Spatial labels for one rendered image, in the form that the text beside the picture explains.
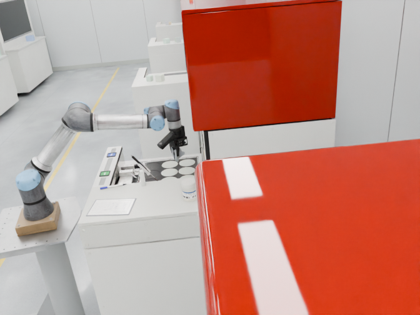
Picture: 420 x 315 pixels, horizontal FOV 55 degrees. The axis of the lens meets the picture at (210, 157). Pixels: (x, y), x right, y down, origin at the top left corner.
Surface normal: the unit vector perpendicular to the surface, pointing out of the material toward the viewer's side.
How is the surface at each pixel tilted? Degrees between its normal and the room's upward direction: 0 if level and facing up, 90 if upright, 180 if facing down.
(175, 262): 90
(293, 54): 90
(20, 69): 90
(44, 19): 90
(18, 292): 0
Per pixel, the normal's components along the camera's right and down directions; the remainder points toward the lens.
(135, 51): 0.07, 0.42
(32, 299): -0.07, -0.90
